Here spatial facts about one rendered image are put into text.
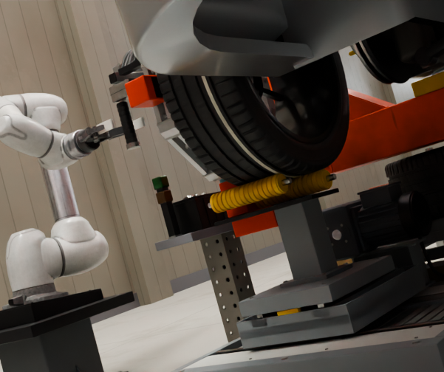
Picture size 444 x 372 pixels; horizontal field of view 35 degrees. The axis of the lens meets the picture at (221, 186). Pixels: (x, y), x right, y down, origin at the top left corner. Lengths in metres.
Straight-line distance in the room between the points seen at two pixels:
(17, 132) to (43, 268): 0.60
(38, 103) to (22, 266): 0.67
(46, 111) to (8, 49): 2.92
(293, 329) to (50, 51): 4.52
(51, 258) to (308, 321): 1.15
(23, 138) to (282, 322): 1.00
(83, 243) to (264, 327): 1.01
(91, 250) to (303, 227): 1.03
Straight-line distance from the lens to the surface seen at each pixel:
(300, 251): 2.02
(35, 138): 2.33
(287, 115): 2.29
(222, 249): 2.48
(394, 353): 1.63
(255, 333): 2.00
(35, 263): 2.67
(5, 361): 2.75
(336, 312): 1.84
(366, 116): 2.47
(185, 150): 2.02
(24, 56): 5.89
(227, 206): 2.02
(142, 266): 5.90
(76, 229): 2.77
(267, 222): 2.07
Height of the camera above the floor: 0.43
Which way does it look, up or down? 3 degrees up
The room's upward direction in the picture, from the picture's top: 16 degrees counter-clockwise
